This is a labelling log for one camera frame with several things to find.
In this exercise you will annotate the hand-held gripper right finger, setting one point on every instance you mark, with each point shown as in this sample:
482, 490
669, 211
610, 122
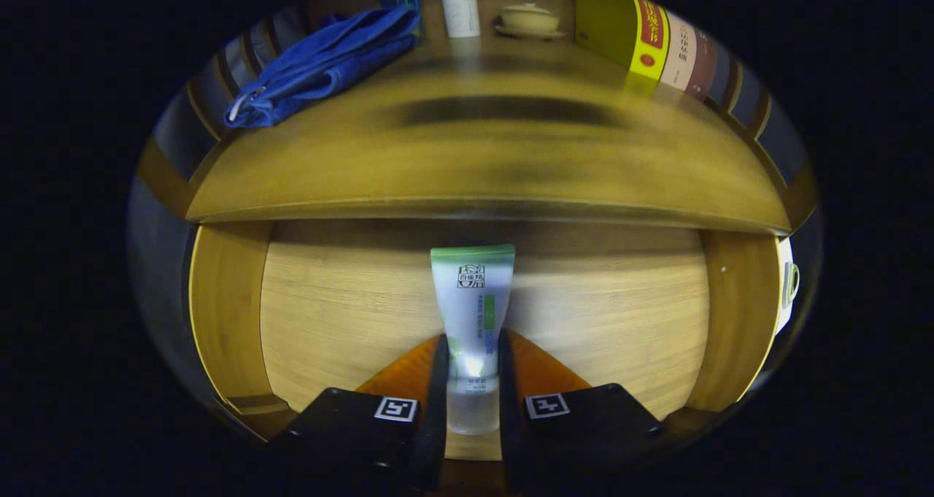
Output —
508, 417

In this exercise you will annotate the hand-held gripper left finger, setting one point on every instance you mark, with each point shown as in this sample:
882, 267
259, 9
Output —
438, 409

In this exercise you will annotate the white green cream tube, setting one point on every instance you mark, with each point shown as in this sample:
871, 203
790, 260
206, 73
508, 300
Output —
473, 300

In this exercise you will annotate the brown wooden drawer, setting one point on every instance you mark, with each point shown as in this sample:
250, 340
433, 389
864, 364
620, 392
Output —
350, 314

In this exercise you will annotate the wooden countertop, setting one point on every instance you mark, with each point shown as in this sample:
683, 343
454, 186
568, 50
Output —
474, 161

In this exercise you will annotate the white side cabinet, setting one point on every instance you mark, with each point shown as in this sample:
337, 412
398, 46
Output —
783, 252

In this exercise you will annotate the brown wooden cabinet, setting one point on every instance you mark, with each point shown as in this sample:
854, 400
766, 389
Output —
162, 179

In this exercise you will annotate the blue folded towel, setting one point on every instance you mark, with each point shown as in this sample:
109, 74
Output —
321, 66

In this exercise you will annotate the beige lidded tea bowl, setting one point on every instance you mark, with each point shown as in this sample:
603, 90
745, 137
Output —
527, 19

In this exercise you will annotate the white pump bottle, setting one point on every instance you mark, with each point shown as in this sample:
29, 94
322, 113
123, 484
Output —
460, 12

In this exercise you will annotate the brown book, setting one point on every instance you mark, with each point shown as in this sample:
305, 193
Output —
702, 66

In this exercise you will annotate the yellow book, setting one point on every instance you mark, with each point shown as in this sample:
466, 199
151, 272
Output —
606, 22

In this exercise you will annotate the orange book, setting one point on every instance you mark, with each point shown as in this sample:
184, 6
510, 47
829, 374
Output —
678, 48

